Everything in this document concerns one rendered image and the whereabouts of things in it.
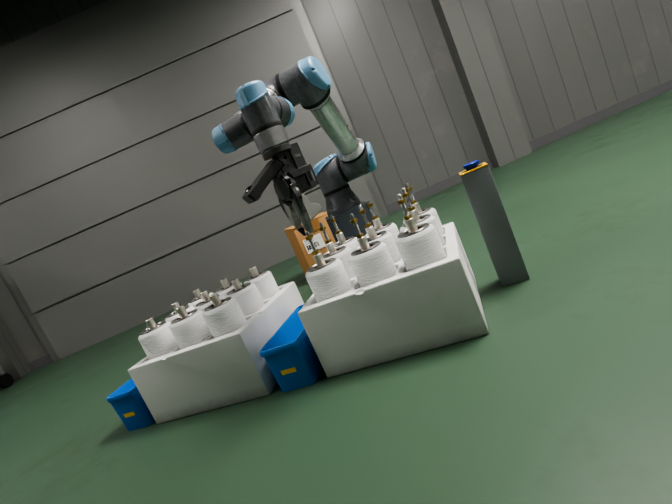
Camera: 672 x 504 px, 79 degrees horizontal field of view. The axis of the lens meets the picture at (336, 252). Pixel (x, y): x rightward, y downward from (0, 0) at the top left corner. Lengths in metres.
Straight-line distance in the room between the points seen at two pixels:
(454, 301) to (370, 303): 0.18
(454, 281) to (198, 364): 0.68
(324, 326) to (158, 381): 0.52
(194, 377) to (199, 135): 2.68
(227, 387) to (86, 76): 3.22
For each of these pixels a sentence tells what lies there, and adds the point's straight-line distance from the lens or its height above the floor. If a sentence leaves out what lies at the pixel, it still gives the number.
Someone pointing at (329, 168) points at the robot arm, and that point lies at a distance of 1.70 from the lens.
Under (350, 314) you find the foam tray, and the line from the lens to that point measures 0.94.
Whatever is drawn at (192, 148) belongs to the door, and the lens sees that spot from 3.63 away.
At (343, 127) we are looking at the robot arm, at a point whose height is 0.59.
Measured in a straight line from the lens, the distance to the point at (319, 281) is 0.96.
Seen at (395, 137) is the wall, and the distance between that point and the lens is 3.64.
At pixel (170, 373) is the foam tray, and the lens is 1.23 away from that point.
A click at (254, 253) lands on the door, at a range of 3.55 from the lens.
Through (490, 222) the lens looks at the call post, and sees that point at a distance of 1.11.
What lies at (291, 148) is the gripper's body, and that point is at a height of 0.53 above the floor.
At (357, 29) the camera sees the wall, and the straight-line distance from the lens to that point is 3.80.
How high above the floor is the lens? 0.42
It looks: 9 degrees down
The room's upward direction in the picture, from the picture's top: 24 degrees counter-clockwise
